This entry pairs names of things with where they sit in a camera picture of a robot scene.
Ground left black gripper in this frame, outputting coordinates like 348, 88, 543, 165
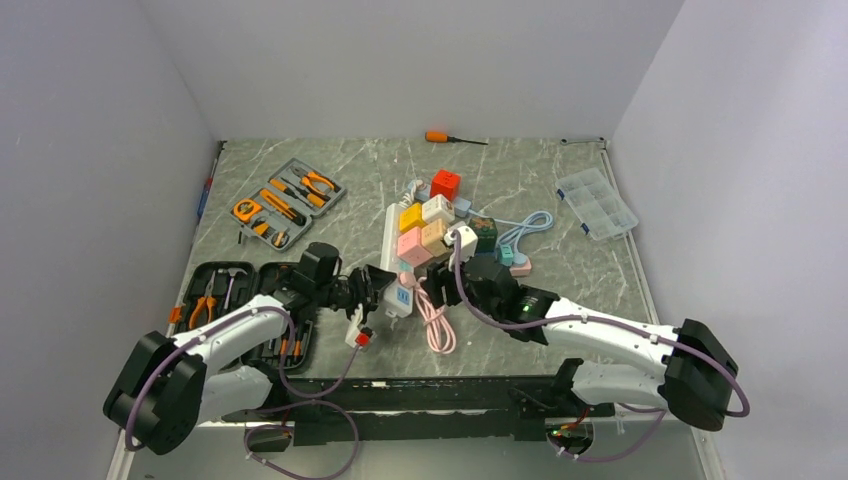
314, 263, 395, 323

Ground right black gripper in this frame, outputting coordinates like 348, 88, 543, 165
420, 247, 502, 322

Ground white power strip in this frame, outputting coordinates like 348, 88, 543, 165
380, 203, 413, 318

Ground pink cube socket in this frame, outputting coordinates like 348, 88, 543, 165
396, 227, 433, 268

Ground tan cube socket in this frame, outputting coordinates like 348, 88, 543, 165
420, 219, 449, 258

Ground green cube adapter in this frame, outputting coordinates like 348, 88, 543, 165
468, 217, 498, 254

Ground yellow cube socket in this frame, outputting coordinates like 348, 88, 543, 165
398, 203, 427, 234

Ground white cube socket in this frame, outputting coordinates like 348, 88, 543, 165
421, 194, 456, 225

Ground pink power strip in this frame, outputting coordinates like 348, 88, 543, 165
509, 259, 532, 278

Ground grey tool tray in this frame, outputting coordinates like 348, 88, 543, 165
229, 158, 347, 252

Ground black tool case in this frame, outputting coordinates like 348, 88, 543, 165
168, 262, 321, 372

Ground clear plastic organizer box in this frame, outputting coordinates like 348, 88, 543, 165
555, 167, 639, 241

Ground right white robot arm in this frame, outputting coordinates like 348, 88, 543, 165
423, 256, 750, 432

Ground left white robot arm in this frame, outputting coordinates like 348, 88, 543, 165
103, 242, 398, 455

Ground teal plug adapter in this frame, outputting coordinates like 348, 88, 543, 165
497, 244, 515, 267

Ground red cube socket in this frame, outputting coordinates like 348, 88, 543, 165
429, 169, 462, 202

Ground light blue power strip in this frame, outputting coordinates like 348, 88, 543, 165
408, 179, 472, 218

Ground steel hammer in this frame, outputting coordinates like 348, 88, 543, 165
219, 267, 247, 313

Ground blue red pen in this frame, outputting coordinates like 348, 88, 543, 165
196, 158, 219, 221

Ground orange case latch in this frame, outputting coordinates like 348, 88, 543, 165
168, 305, 183, 325

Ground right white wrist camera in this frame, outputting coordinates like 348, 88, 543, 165
443, 224, 478, 263

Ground light blue cable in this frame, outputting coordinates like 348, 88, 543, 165
463, 208, 556, 256

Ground orange handled screwdriver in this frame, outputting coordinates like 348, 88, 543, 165
425, 131, 488, 146

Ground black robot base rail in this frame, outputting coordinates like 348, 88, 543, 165
223, 374, 615, 446

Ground orange handled pliers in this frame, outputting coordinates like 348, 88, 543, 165
188, 271, 217, 330

